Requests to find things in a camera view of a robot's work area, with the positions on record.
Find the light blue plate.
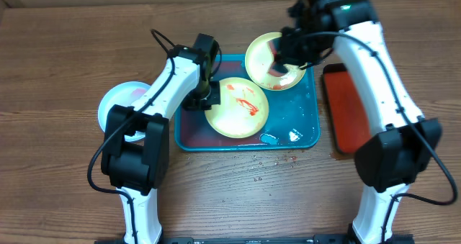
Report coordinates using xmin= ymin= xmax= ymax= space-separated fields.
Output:
xmin=97 ymin=81 xmax=150 ymax=132

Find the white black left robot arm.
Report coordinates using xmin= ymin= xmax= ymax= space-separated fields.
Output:
xmin=94 ymin=34 xmax=222 ymax=243

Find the yellow-green plate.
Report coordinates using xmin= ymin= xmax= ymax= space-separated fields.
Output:
xmin=205 ymin=77 xmax=269 ymax=139
xmin=245 ymin=32 xmax=305 ymax=91

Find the green pink sponge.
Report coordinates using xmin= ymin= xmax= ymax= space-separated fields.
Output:
xmin=267 ymin=37 xmax=288 ymax=77

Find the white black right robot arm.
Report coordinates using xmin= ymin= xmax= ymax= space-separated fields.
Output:
xmin=275 ymin=0 xmax=442 ymax=243

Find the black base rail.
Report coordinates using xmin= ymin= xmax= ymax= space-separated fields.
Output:
xmin=94 ymin=232 xmax=415 ymax=244

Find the black tray red inside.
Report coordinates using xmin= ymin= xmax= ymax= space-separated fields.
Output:
xmin=321 ymin=63 xmax=371 ymax=155

